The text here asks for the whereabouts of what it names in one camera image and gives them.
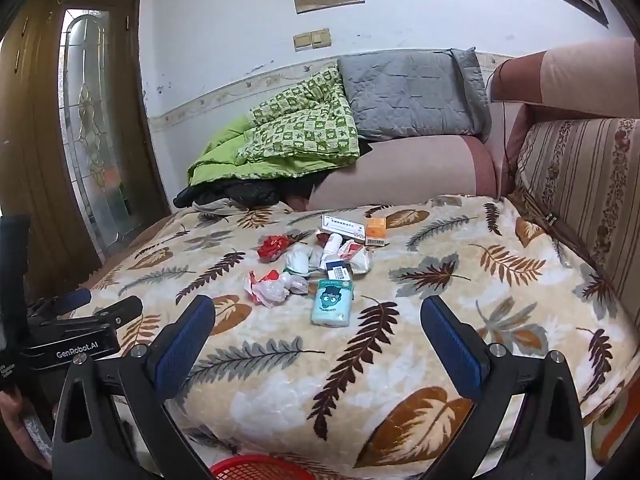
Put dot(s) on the green patterned quilt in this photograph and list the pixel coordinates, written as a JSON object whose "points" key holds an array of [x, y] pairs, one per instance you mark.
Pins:
{"points": [[295, 130]]}

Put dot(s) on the wall light switch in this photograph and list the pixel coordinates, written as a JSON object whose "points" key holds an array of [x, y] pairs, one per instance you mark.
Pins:
{"points": [[312, 39]]}

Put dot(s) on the clear plastic bag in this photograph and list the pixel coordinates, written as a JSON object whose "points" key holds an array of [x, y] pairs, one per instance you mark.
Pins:
{"points": [[272, 294]]}

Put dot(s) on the pink sofa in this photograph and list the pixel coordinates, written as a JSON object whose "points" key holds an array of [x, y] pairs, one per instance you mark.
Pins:
{"points": [[400, 175]]}

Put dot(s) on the striped floral cushion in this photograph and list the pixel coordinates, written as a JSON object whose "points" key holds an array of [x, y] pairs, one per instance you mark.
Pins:
{"points": [[585, 195]]}

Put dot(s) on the small dark red packet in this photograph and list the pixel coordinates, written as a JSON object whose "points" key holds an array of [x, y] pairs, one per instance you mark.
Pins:
{"points": [[320, 236]]}

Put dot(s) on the white paper cup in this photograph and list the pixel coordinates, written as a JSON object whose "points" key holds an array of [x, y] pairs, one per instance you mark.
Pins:
{"points": [[297, 261]]}

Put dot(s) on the small blue and white box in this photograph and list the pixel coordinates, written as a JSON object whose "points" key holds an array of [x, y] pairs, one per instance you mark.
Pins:
{"points": [[338, 271]]}

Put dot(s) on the person's left hand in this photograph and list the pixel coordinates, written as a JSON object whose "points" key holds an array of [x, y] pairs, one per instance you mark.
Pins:
{"points": [[10, 435]]}

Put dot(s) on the red and white packet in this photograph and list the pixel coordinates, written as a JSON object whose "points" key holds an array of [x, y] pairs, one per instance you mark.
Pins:
{"points": [[352, 248]]}

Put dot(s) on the black jacket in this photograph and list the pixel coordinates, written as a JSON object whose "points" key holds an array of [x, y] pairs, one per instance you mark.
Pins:
{"points": [[240, 192]]}

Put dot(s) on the wooden door with glass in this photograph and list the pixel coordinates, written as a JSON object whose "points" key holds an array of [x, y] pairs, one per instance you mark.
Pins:
{"points": [[45, 160]]}

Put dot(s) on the leaf print blanket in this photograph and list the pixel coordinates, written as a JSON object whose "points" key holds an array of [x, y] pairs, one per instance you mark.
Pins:
{"points": [[400, 375]]}

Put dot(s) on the teal tissue packet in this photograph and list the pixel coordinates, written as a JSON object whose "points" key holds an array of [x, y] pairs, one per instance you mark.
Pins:
{"points": [[332, 302]]}

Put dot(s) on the grey garment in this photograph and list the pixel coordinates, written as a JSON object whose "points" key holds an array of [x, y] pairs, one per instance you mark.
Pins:
{"points": [[215, 206]]}

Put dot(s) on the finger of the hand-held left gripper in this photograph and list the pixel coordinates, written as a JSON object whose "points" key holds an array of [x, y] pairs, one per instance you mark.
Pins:
{"points": [[75, 300], [115, 310]]}

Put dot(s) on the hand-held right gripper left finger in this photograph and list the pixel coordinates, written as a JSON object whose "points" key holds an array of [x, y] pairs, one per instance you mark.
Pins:
{"points": [[184, 347]]}

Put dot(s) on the long white medicine box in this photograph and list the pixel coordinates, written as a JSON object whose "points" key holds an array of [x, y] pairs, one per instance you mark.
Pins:
{"points": [[344, 224]]}

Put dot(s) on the red plastic basket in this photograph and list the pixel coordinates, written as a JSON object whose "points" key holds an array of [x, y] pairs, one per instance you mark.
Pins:
{"points": [[260, 470]]}

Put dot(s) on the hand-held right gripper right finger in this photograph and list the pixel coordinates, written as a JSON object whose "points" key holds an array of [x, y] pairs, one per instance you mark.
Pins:
{"points": [[454, 350]]}

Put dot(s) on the grey quilted pillow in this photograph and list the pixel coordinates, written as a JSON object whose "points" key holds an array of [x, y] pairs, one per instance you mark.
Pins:
{"points": [[410, 95]]}

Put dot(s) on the orange box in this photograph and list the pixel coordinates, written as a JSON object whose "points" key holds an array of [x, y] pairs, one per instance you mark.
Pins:
{"points": [[376, 230]]}

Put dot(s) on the white spray bottle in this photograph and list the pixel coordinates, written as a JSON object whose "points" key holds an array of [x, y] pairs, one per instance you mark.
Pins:
{"points": [[332, 249]]}

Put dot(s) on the red and white plastic wrapper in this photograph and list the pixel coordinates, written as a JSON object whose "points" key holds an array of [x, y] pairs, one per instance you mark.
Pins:
{"points": [[255, 285]]}

